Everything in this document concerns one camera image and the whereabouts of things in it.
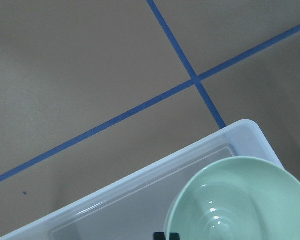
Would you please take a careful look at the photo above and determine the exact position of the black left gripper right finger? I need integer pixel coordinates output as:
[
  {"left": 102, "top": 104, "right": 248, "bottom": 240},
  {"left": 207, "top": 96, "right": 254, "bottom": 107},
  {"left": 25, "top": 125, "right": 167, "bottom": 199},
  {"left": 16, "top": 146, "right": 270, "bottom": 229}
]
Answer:
[{"left": 169, "top": 232, "right": 179, "bottom": 240}]

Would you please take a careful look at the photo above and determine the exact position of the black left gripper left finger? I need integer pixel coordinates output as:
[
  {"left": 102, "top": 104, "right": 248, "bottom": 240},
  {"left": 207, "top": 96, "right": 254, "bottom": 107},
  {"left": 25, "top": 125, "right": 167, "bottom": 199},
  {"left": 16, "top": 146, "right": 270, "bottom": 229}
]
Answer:
[{"left": 153, "top": 232, "right": 165, "bottom": 240}]

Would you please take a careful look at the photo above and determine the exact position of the light green bowl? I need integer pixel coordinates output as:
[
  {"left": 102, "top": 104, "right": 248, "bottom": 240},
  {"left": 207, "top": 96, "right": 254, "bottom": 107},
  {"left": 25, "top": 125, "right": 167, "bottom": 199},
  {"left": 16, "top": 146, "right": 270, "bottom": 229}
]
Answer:
[{"left": 164, "top": 157, "right": 300, "bottom": 240}]

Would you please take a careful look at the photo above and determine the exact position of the translucent white storage box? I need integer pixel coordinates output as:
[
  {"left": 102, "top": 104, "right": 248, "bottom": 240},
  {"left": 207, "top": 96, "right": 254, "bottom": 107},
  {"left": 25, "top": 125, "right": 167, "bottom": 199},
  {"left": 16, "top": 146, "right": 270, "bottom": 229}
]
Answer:
[{"left": 4, "top": 119, "right": 281, "bottom": 240}]

